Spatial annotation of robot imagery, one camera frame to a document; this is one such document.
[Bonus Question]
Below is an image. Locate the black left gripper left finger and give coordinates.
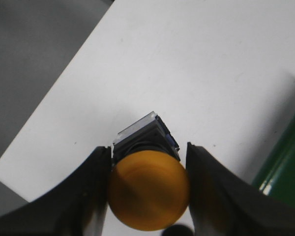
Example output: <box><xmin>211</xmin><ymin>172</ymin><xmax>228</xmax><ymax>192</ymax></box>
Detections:
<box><xmin>0</xmin><ymin>147</ymin><xmax>112</xmax><ymax>236</ymax></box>

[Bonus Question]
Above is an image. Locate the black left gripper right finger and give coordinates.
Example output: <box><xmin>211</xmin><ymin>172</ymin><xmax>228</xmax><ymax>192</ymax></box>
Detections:
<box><xmin>186</xmin><ymin>143</ymin><xmax>295</xmax><ymax>236</ymax></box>

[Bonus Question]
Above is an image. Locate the green conveyor belt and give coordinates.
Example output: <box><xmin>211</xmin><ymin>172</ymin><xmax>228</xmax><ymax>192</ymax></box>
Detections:
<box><xmin>252</xmin><ymin>115</ymin><xmax>295</xmax><ymax>208</ymax></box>

